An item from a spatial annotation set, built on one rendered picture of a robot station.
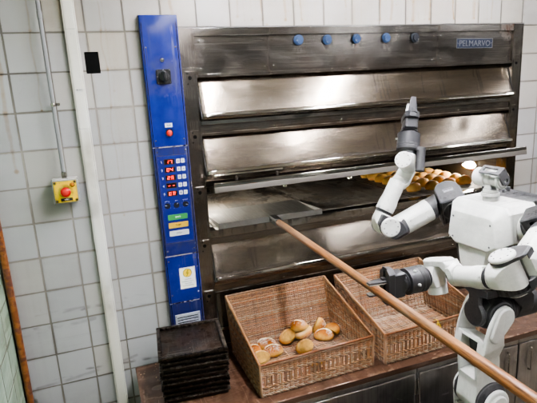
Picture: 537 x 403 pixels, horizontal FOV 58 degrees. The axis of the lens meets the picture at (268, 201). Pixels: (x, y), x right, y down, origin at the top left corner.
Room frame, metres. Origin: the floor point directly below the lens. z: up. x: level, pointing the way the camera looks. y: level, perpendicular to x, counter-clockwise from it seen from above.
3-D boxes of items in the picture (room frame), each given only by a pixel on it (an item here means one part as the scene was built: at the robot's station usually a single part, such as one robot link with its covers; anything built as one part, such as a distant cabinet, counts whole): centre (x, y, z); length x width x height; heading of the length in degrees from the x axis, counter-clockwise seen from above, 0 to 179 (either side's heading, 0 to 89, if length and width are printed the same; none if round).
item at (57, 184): (1.98, 0.84, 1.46); 0.10 x 0.07 x 0.10; 109
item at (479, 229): (1.70, -0.85, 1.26); 0.34 x 0.30 x 0.36; 24
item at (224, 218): (2.49, 0.04, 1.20); 0.55 x 0.36 x 0.03; 109
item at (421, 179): (3.13, -0.96, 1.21); 0.61 x 0.48 x 0.06; 19
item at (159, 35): (3.05, 0.74, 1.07); 1.93 x 0.16 x 2.15; 19
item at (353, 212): (2.54, -0.55, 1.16); 1.80 x 0.06 x 0.04; 109
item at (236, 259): (2.52, -0.56, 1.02); 1.79 x 0.11 x 0.19; 109
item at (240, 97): (2.52, -0.56, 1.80); 1.79 x 0.11 x 0.19; 109
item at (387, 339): (2.27, -0.66, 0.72); 0.56 x 0.49 x 0.28; 111
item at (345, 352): (2.08, -0.10, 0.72); 0.56 x 0.49 x 0.28; 111
